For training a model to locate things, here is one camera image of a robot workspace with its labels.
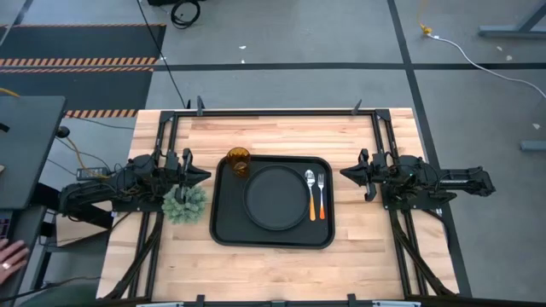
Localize person's hand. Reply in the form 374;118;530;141
0;238;31;285

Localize dark keyboard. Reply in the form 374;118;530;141
0;210;15;240

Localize dark grey desk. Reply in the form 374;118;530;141
0;96;67;211

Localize black metal table frame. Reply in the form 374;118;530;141
102;108;460;300

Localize black hazard-striped floor mat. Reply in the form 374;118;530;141
0;67;155;119
0;23;167;67

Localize white floor cable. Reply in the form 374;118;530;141
426;33;546;100

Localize green artificial plant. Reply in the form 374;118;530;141
160;183;209;226

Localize orange-handled fork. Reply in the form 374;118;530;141
317;172;327;221

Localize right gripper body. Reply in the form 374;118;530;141
360;148;398;203

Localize yellow floor cable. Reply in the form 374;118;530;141
416;0;433;36

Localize black rectangular tray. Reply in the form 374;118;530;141
208;154;336;250

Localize black round plate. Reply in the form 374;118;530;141
242;165;311;232

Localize amber glass cup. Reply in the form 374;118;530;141
225;147;252;179

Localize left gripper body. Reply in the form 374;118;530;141
165;148;194;203

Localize orange-handled spoon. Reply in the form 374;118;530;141
304;169;317;223

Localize long black floor cable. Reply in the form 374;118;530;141
136;0;189;108

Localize black power adapter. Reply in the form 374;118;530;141
76;166;108;180

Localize coiled black cable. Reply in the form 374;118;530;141
170;0;202;30

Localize grey metal table leg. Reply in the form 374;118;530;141
477;0;546;39

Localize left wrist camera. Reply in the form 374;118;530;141
165;149;181;171

